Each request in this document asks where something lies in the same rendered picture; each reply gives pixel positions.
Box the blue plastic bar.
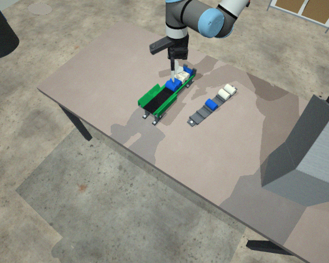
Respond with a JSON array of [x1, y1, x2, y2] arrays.
[[183, 66, 193, 77], [205, 99, 218, 111], [165, 80, 178, 92], [169, 78, 182, 88]]

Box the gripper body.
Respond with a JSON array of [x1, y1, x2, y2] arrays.
[[168, 32, 189, 60]]

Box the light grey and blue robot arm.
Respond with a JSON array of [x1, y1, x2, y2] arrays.
[[149, 0, 249, 55]]

